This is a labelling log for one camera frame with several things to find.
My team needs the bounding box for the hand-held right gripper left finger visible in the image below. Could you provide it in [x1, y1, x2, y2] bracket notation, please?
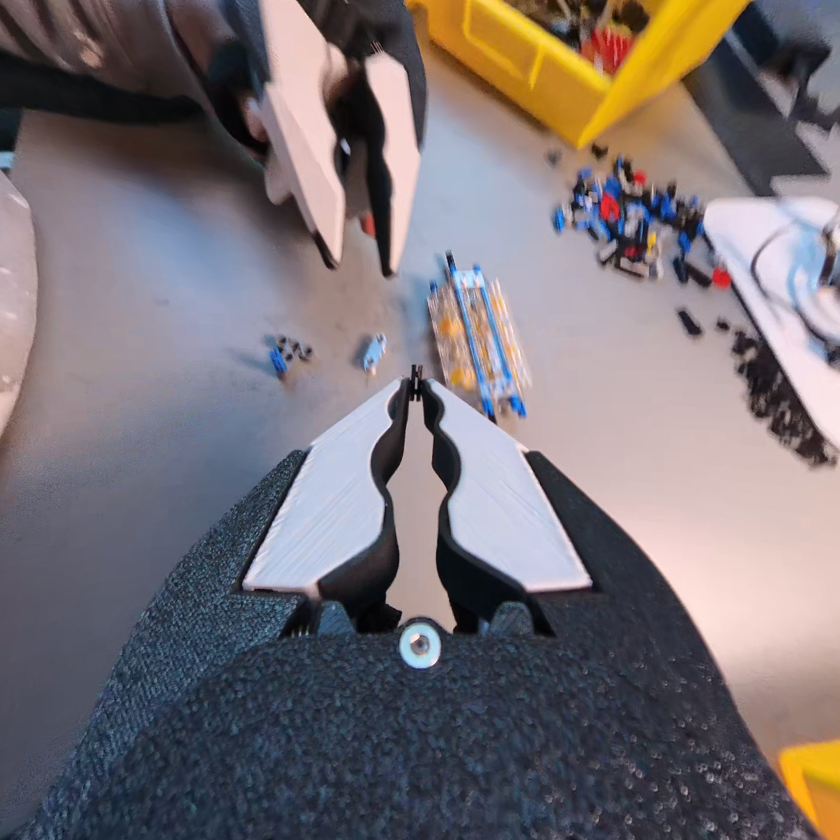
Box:
[243, 378, 421, 611]

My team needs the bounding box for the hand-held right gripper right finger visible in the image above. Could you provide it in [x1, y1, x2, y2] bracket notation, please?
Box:
[418, 378, 594, 611]

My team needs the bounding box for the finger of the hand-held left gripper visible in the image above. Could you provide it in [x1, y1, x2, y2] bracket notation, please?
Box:
[361, 50, 424, 277]
[256, 0, 349, 270]

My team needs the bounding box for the yellow plastic bin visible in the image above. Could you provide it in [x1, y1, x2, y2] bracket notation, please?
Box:
[407, 0, 749, 148]
[777, 738, 840, 840]

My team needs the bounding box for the transparent brick engine model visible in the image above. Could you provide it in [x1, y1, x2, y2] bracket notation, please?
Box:
[427, 252, 532, 421]

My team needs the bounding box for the pile of black red parts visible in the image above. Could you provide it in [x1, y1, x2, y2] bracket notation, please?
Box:
[506, 0, 657, 73]

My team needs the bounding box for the person's left forearm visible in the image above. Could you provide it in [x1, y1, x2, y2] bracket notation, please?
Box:
[0, 0, 244, 99]

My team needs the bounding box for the grey desk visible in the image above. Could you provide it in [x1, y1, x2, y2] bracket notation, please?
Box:
[0, 40, 840, 840]

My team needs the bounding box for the person's left hand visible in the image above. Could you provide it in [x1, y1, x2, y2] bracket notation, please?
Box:
[334, 132, 361, 185]

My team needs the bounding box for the black chair part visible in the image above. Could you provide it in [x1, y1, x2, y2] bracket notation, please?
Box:
[0, 53, 250, 128]

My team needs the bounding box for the pile of mixed brick parts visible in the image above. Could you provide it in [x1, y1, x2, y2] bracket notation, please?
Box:
[552, 155, 736, 283]

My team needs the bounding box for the heap of black pins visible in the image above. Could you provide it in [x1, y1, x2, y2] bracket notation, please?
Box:
[729, 322, 838, 467]

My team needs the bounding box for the white book stand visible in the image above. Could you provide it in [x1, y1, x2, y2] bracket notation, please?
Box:
[703, 197, 840, 447]

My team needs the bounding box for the black cable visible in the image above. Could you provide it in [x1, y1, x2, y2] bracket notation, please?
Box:
[784, 217, 840, 345]

